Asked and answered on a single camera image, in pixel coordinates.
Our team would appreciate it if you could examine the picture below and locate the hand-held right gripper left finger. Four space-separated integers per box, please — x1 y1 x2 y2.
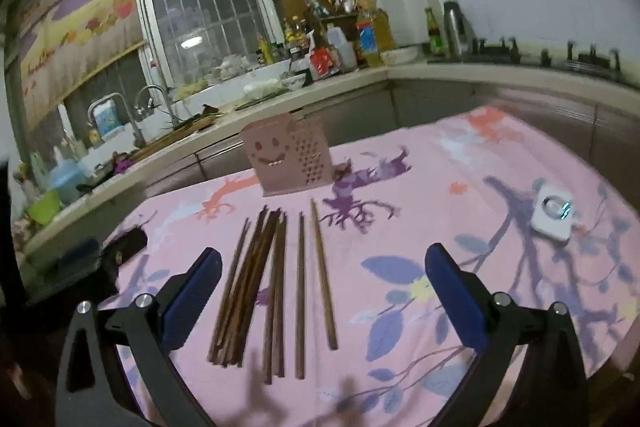
55 247 223 427

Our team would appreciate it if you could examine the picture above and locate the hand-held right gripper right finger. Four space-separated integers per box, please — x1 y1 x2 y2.
424 243 592 427

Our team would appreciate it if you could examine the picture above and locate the bunch of wooden chopsticks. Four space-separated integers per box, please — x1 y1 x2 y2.
207 204 288 385

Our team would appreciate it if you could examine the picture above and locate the reddish brown wooden chopstick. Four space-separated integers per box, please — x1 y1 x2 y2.
296 212 307 380

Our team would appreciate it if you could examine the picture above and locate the light wooden chopstick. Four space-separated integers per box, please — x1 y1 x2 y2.
310 198 339 352

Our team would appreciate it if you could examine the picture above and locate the pink smiley chopstick holder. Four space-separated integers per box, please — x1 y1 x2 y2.
238 114 335 196

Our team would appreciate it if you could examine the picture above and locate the black device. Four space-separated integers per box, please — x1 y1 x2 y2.
100 227 149 267

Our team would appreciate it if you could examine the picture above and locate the pink floral tablecloth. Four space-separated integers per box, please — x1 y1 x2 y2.
97 106 640 427

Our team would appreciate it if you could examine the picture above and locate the white square device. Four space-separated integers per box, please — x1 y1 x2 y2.
530 184 576 244

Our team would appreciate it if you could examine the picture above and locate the wooden cutting board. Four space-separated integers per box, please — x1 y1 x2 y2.
130 114 216 158

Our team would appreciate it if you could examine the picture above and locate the blue plastic container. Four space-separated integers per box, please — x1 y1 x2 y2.
47 159 88 202

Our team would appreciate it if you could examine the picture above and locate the tall steel faucet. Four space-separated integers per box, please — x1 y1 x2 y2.
89 93 146 148

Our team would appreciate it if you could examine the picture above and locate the curved steel faucet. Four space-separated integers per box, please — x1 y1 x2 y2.
135 84 178 128

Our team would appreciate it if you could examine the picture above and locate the blue white packet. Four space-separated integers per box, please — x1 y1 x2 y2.
95 102 123 138

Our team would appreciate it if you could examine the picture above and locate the white basin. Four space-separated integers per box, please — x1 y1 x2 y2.
215 57 291 82

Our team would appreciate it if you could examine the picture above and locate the kitchen counter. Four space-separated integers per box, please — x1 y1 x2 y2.
20 57 640 268

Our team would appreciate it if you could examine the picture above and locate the white bowl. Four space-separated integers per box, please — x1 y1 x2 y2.
380 47 418 66

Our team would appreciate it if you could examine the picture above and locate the green glass bottle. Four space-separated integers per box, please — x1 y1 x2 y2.
425 8 446 56

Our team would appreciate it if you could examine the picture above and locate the red packet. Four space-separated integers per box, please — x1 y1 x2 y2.
310 47 341 80

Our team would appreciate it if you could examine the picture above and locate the gas stove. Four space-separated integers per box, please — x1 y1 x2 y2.
465 34 626 80

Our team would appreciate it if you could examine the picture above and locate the steel kettle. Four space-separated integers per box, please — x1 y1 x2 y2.
442 0 476 58

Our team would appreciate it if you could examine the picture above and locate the white plastic jug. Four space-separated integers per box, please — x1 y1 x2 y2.
326 24 357 72

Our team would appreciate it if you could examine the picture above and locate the yellow oil bottle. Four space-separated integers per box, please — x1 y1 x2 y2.
357 7 396 68

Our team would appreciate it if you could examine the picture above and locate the wall mural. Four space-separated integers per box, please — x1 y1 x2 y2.
17 0 148 128

